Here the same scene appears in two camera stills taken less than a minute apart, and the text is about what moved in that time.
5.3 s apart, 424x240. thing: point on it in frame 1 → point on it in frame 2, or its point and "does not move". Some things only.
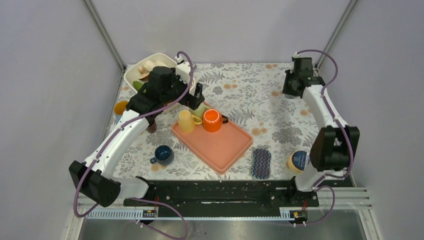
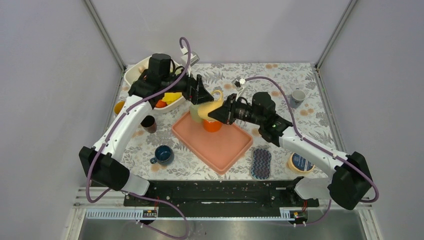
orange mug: x=212 y=120 does not move
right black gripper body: x=288 y=88 → x=244 y=112
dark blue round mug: x=164 y=155 does not move
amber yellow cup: x=119 y=107 does not move
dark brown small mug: x=152 y=129 does not move
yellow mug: x=187 y=121 → x=204 y=108
